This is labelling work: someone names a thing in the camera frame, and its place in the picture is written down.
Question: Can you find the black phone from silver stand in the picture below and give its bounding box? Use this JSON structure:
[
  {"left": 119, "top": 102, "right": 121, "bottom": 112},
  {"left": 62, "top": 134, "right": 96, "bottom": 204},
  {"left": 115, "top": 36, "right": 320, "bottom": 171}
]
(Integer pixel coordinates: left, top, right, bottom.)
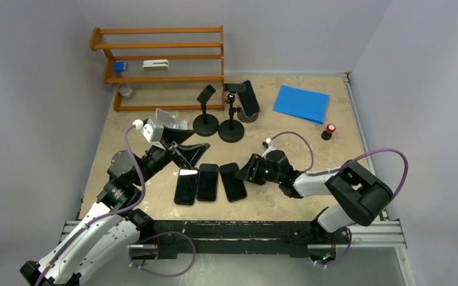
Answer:
[{"left": 174, "top": 168, "right": 199, "bottom": 206}]

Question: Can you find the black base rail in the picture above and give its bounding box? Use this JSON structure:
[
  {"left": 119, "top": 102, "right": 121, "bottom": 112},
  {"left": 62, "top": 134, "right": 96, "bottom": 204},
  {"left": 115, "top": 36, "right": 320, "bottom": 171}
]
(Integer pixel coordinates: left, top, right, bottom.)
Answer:
[{"left": 129, "top": 220, "right": 348, "bottom": 261}]

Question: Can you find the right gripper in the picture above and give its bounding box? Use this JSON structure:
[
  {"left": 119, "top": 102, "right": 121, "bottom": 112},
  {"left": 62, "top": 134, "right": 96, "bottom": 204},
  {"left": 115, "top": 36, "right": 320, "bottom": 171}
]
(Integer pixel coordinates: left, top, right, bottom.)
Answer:
[{"left": 234, "top": 153, "right": 282, "bottom": 186}]

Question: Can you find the purple cable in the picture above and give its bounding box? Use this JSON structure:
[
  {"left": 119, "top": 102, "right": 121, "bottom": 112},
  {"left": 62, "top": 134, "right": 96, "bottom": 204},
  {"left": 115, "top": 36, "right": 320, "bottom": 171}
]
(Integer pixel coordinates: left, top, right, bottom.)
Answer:
[
  {"left": 34, "top": 124, "right": 197, "bottom": 286},
  {"left": 268, "top": 131, "right": 409, "bottom": 269}
]

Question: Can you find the silver folding phone stand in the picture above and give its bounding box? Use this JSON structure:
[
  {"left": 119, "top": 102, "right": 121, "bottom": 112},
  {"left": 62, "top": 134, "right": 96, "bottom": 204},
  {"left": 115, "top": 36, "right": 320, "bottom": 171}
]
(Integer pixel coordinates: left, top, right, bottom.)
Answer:
[{"left": 156, "top": 108, "right": 188, "bottom": 130}]

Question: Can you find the red black button knob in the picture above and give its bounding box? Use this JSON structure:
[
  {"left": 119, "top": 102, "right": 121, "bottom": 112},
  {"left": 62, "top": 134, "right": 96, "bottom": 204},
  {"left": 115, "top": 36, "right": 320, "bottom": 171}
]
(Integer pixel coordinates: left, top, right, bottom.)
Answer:
[{"left": 321, "top": 124, "right": 336, "bottom": 141}]

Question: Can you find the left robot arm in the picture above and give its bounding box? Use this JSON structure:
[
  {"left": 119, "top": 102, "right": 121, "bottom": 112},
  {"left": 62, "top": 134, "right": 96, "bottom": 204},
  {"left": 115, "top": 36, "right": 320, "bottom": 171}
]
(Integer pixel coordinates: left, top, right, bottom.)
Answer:
[{"left": 20, "top": 120, "right": 210, "bottom": 285}]

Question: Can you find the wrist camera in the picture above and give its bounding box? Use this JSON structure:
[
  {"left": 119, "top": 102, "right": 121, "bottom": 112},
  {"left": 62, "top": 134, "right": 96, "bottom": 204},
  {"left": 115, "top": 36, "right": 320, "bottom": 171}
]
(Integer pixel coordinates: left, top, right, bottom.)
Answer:
[
  {"left": 132, "top": 119, "right": 165, "bottom": 150},
  {"left": 262, "top": 138, "right": 277, "bottom": 158}
]

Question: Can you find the blue white small box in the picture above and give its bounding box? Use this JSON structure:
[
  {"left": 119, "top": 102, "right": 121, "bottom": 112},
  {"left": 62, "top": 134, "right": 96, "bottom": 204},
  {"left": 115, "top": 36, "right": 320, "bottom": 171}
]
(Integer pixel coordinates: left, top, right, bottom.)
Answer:
[{"left": 113, "top": 61, "right": 128, "bottom": 73}]

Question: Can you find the small clear plastic jar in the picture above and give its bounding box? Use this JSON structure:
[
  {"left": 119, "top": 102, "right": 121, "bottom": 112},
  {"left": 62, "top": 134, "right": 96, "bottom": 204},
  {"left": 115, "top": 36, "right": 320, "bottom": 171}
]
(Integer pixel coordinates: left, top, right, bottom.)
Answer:
[{"left": 116, "top": 83, "right": 133, "bottom": 98}]

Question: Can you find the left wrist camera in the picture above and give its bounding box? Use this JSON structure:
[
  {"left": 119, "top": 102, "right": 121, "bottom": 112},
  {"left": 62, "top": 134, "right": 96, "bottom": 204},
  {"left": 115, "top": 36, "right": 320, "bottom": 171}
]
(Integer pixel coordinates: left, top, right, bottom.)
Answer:
[{"left": 132, "top": 119, "right": 165, "bottom": 150}]

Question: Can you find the blue foam mat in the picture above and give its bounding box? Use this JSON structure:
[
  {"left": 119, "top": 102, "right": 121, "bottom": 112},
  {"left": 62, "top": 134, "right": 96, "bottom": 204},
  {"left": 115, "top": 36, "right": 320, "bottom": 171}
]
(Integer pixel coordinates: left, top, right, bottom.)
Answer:
[{"left": 273, "top": 85, "right": 330, "bottom": 125}]

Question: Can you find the black tall round-base stand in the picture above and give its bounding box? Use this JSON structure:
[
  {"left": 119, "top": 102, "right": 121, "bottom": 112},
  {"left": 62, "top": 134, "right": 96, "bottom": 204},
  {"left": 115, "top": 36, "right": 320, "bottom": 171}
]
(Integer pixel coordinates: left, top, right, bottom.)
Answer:
[{"left": 218, "top": 83, "right": 246, "bottom": 143}]

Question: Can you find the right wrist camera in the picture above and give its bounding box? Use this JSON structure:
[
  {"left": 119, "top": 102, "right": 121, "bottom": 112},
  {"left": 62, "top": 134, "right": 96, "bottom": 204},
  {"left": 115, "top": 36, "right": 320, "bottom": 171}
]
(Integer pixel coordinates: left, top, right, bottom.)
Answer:
[{"left": 262, "top": 138, "right": 277, "bottom": 158}]

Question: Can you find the orange wooden rack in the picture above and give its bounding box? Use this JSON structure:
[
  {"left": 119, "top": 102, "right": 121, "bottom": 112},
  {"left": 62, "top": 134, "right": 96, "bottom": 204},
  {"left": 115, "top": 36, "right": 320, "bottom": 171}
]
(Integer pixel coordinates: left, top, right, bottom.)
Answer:
[{"left": 89, "top": 26, "right": 225, "bottom": 111}]

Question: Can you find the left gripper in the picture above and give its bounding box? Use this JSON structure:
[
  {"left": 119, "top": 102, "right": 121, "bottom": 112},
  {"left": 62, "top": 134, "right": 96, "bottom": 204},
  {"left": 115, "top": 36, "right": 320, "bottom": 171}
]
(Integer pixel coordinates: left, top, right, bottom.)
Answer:
[{"left": 133, "top": 126, "right": 208, "bottom": 186}]

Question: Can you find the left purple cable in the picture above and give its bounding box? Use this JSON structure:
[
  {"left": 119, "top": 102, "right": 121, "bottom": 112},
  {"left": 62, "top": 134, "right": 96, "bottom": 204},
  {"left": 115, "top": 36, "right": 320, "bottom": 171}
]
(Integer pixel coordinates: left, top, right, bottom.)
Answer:
[{"left": 34, "top": 124, "right": 197, "bottom": 286}]

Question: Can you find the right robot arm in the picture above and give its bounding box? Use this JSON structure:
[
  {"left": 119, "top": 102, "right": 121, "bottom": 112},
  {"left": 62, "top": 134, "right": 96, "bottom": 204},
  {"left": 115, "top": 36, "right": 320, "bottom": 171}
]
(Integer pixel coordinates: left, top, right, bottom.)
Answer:
[{"left": 235, "top": 150, "right": 394, "bottom": 243}]

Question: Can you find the white flat device on rack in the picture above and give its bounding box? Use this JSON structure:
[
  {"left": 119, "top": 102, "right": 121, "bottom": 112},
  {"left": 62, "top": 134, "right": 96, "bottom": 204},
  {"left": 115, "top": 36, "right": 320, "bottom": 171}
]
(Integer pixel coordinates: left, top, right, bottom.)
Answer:
[{"left": 142, "top": 59, "right": 169, "bottom": 71}]

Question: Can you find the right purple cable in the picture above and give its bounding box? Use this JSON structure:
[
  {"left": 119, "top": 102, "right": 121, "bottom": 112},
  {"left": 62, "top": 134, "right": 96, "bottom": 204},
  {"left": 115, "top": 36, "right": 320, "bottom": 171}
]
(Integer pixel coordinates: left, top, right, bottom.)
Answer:
[{"left": 268, "top": 131, "right": 409, "bottom": 269}]

